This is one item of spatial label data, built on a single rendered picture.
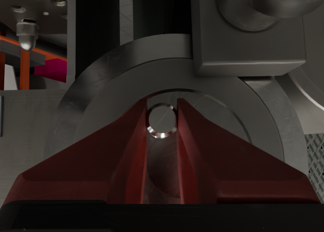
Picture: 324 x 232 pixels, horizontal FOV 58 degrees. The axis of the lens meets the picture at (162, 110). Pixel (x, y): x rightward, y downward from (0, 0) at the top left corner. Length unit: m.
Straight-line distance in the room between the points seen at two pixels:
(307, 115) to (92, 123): 0.13
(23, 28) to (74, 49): 0.37
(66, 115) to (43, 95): 0.36
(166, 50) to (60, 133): 0.08
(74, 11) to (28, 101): 0.36
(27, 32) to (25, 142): 0.18
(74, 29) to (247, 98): 0.11
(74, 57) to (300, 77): 0.13
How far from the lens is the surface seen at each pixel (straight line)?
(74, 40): 0.19
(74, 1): 0.20
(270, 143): 0.17
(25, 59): 3.21
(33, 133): 0.53
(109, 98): 0.16
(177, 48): 0.17
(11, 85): 4.39
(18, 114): 0.54
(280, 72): 0.17
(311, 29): 0.21
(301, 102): 0.20
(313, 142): 0.40
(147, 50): 0.17
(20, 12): 0.53
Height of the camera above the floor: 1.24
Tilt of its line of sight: 7 degrees down
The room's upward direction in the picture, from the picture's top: 178 degrees clockwise
